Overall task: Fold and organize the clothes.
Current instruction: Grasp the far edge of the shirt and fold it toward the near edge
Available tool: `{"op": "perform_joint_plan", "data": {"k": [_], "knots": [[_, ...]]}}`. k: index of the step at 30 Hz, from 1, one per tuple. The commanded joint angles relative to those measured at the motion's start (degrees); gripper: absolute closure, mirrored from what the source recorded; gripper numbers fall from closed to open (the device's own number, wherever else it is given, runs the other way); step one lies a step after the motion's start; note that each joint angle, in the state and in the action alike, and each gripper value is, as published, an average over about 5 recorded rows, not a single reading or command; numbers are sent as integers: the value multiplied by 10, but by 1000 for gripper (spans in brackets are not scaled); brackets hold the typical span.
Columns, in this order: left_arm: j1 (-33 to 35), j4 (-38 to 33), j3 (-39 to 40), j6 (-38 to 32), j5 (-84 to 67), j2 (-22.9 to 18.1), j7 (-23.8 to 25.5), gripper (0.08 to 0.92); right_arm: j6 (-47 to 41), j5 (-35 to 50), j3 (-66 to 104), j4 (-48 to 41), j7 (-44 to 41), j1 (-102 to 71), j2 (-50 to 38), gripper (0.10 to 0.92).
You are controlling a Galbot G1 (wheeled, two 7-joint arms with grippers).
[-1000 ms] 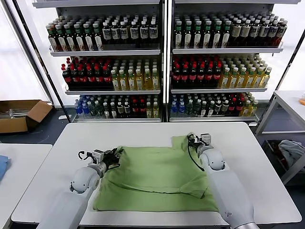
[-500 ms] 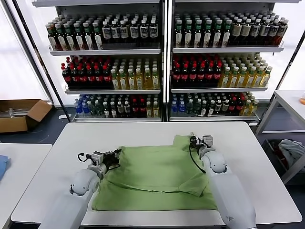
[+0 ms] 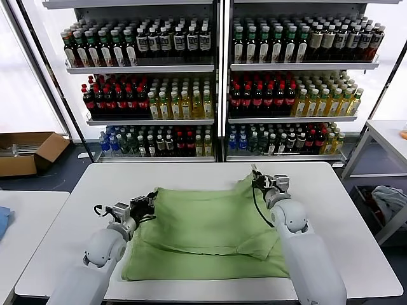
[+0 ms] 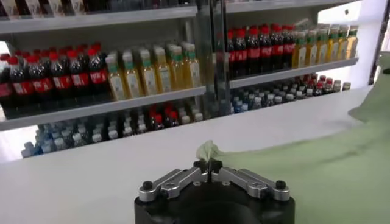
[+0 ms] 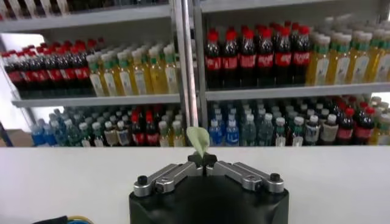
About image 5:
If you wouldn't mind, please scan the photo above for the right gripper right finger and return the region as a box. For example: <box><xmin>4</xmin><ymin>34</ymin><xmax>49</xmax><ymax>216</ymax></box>
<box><xmin>203</xmin><ymin>153</ymin><xmax>285</xmax><ymax>194</ymax></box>

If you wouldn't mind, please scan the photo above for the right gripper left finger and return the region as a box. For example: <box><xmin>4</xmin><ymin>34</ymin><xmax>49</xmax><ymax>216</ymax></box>
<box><xmin>133</xmin><ymin>153</ymin><xmax>204</xmax><ymax>198</ymax></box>

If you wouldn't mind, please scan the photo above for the green polo shirt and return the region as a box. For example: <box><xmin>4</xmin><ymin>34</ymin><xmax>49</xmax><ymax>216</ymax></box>
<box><xmin>186</xmin><ymin>126</ymin><xmax>211</xmax><ymax>159</ymax></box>

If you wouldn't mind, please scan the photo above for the blue water bottle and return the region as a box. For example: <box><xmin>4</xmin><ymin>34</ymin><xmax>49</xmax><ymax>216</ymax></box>
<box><xmin>208</xmin><ymin>119</ymin><xmax>225</xmax><ymax>146</ymax></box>
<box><xmin>44</xmin><ymin>121</ymin><xmax>59</xmax><ymax>146</ymax></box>
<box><xmin>30</xmin><ymin>124</ymin><xmax>46</xmax><ymax>147</ymax></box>
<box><xmin>224</xmin><ymin>119</ymin><xmax>241</xmax><ymax>146</ymax></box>

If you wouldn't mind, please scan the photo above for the teal clear water bottle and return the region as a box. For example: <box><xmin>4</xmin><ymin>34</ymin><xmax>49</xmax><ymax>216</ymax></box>
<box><xmin>56</xmin><ymin>121</ymin><xmax>69</xmax><ymax>147</ymax></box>
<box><xmin>240</xmin><ymin>114</ymin><xmax>258</xmax><ymax>146</ymax></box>
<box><xmin>257</xmin><ymin>113</ymin><xmax>275</xmax><ymax>146</ymax></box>
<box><xmin>65</xmin><ymin>120</ymin><xmax>80</xmax><ymax>147</ymax></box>

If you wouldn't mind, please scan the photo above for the red cap cola bottle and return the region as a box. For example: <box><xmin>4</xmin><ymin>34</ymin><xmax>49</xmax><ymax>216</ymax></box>
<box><xmin>355</xmin><ymin>107</ymin><xmax>375</xmax><ymax>144</ymax></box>
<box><xmin>59</xmin><ymin>47</ymin><xmax>79</xmax><ymax>97</ymax></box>
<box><xmin>130</xmin><ymin>114</ymin><xmax>146</xmax><ymax>146</ymax></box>
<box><xmin>73</xmin><ymin>45</ymin><xmax>92</xmax><ymax>96</ymax></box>
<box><xmin>275</xmin><ymin>27</ymin><xmax>293</xmax><ymax>86</ymax></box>
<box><xmin>204</xmin><ymin>30</ymin><xmax>222</xmax><ymax>89</ymax></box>
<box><xmin>2</xmin><ymin>53</ymin><xmax>24</xmax><ymax>98</ymax></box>
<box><xmin>18</xmin><ymin>51</ymin><xmax>37</xmax><ymax>98</ymax></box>
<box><xmin>222</xmin><ymin>29</ymin><xmax>240</xmax><ymax>89</ymax></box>
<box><xmin>32</xmin><ymin>50</ymin><xmax>51</xmax><ymax>97</ymax></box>
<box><xmin>257</xmin><ymin>29</ymin><xmax>275</xmax><ymax>88</ymax></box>
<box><xmin>144</xmin><ymin>113</ymin><xmax>159</xmax><ymax>146</ymax></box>
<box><xmin>239</xmin><ymin>29</ymin><xmax>258</xmax><ymax>88</ymax></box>
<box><xmin>292</xmin><ymin>26</ymin><xmax>311</xmax><ymax>85</ymax></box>
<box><xmin>336</xmin><ymin>108</ymin><xmax>356</xmax><ymax>145</ymax></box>
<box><xmin>45</xmin><ymin>48</ymin><xmax>65</xmax><ymax>97</ymax></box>

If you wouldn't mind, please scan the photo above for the grey metal shelving unit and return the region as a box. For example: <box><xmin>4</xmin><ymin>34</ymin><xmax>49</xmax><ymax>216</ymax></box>
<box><xmin>191</xmin><ymin>0</ymin><xmax>390</xmax><ymax>147</ymax></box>
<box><xmin>0</xmin><ymin>0</ymin><xmax>196</xmax><ymax>150</ymax></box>

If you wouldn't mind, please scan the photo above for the brown cardboard box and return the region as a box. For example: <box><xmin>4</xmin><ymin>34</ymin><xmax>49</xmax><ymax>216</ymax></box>
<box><xmin>5</xmin><ymin>129</ymin><xmax>34</xmax><ymax>147</ymax></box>

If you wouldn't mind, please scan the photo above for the black slanted pole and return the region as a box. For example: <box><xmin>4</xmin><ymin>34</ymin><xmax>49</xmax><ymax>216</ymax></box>
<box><xmin>0</xmin><ymin>121</ymin><xmax>13</xmax><ymax>147</ymax></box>

